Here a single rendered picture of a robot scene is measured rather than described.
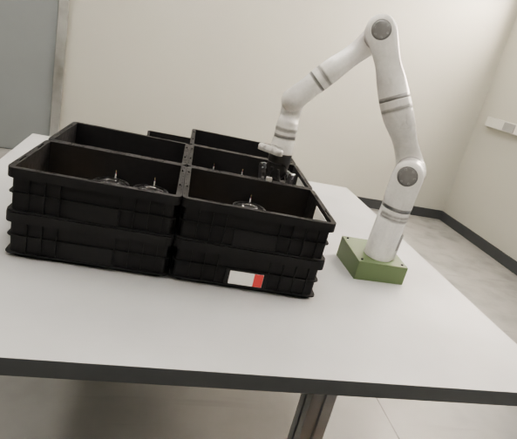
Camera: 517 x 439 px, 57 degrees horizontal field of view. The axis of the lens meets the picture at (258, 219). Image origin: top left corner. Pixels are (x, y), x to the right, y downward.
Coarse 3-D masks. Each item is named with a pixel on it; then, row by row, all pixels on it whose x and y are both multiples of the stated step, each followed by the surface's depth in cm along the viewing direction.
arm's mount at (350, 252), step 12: (348, 240) 159; (360, 240) 162; (348, 252) 155; (360, 252) 153; (348, 264) 154; (360, 264) 147; (372, 264) 148; (384, 264) 149; (396, 264) 152; (360, 276) 149; (372, 276) 150; (384, 276) 151; (396, 276) 151
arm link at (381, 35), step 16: (384, 16) 132; (368, 32) 134; (384, 32) 133; (384, 48) 134; (384, 64) 135; (400, 64) 135; (384, 80) 136; (400, 80) 136; (384, 96) 138; (400, 96) 136
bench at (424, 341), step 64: (0, 192) 150; (320, 192) 237; (0, 256) 115; (0, 320) 93; (64, 320) 98; (128, 320) 103; (192, 320) 108; (256, 320) 114; (320, 320) 121; (384, 320) 129; (448, 320) 137; (192, 384) 93; (256, 384) 96; (320, 384) 99; (384, 384) 102; (448, 384) 107; (512, 384) 113
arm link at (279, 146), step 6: (276, 138) 150; (282, 138) 149; (264, 144) 149; (276, 144) 150; (282, 144) 149; (288, 144) 149; (294, 144) 151; (264, 150) 148; (270, 150) 147; (276, 150) 146; (282, 150) 150; (288, 150) 150
